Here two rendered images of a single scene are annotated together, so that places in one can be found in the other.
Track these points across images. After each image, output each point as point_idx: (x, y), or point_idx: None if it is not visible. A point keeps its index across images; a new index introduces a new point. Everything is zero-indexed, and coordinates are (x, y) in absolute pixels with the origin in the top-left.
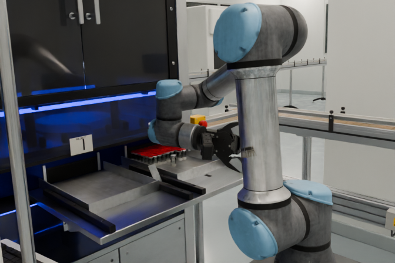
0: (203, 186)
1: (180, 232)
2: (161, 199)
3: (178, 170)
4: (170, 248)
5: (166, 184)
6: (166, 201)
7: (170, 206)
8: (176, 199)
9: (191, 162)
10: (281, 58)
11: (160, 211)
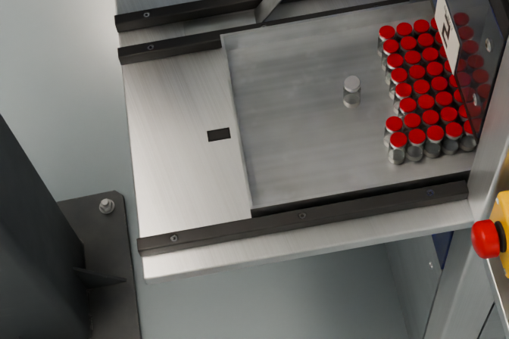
0: (163, 85)
1: (430, 272)
2: None
3: (305, 94)
4: (419, 250)
5: (201, 5)
6: None
7: None
8: (144, 7)
9: (350, 159)
10: None
11: None
